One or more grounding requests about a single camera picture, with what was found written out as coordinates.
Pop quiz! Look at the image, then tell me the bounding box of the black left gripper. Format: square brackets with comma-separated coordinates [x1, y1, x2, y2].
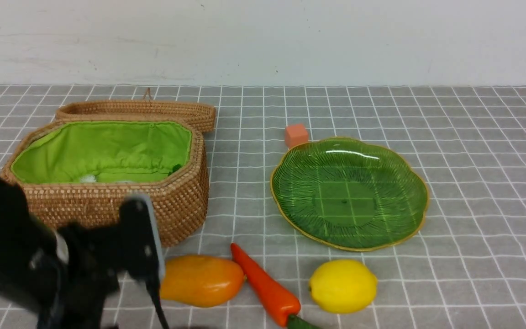
[37, 223, 125, 329]

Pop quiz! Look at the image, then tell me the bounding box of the orange yellow mango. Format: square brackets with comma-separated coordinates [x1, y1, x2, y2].
[159, 255, 246, 308]

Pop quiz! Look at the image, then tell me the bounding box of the yellow lemon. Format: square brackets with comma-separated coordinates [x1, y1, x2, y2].
[309, 260, 378, 314]

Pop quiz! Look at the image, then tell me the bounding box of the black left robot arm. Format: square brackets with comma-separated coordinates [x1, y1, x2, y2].
[0, 179, 119, 329]

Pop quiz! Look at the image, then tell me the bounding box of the woven rattan basket green lining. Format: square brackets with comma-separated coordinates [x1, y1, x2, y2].
[0, 119, 210, 248]

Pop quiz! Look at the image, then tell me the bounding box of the woven rattan basket lid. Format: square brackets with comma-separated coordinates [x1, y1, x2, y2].
[55, 88, 216, 133]

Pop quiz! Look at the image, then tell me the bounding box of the orange carrot green stem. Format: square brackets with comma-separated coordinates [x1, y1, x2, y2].
[230, 242, 319, 329]

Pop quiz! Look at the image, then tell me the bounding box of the small orange cube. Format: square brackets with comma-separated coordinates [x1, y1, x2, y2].
[284, 123, 309, 149]

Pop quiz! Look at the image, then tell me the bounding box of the green glass leaf plate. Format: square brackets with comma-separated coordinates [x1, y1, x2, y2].
[270, 137, 430, 252]

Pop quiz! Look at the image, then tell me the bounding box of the grey checked tablecloth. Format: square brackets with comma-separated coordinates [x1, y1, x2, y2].
[0, 85, 526, 329]

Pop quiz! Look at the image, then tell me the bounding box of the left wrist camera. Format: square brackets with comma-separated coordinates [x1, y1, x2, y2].
[119, 193, 165, 288]

